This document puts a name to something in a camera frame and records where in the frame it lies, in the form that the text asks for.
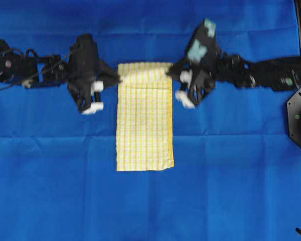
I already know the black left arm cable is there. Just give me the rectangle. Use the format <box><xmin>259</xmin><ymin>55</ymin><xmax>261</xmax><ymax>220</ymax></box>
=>
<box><xmin>0</xmin><ymin>47</ymin><xmax>78</xmax><ymax>93</ymax></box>

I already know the blue table cloth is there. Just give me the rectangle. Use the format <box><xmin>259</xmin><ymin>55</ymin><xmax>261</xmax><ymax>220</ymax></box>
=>
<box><xmin>0</xmin><ymin>1</ymin><xmax>301</xmax><ymax>240</ymax></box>

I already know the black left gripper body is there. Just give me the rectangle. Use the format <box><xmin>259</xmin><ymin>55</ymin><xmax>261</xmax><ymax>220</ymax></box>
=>
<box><xmin>67</xmin><ymin>34</ymin><xmax>104</xmax><ymax>115</ymax></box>

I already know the yellow checked towel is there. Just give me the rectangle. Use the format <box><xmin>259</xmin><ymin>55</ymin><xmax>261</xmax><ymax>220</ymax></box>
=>
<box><xmin>116</xmin><ymin>62</ymin><xmax>174</xmax><ymax>171</ymax></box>

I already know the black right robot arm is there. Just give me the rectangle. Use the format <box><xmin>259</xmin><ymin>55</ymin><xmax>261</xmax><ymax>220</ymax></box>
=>
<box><xmin>166</xmin><ymin>18</ymin><xmax>301</xmax><ymax>109</ymax></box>

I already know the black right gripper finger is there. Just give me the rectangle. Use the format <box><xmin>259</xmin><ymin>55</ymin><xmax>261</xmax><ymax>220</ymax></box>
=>
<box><xmin>166</xmin><ymin>59</ymin><xmax>190</xmax><ymax>82</ymax></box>

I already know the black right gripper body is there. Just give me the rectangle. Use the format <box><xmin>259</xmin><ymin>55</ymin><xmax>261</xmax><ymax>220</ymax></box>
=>
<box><xmin>175</xmin><ymin>18</ymin><xmax>221</xmax><ymax>109</ymax></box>

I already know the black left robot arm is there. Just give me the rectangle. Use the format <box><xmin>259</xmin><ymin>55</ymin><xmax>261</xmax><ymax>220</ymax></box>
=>
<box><xmin>0</xmin><ymin>34</ymin><xmax>121</xmax><ymax>115</ymax></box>

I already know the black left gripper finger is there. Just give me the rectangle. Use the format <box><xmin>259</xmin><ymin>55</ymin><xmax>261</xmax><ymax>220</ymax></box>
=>
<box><xmin>97</xmin><ymin>60</ymin><xmax>121</xmax><ymax>88</ymax></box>

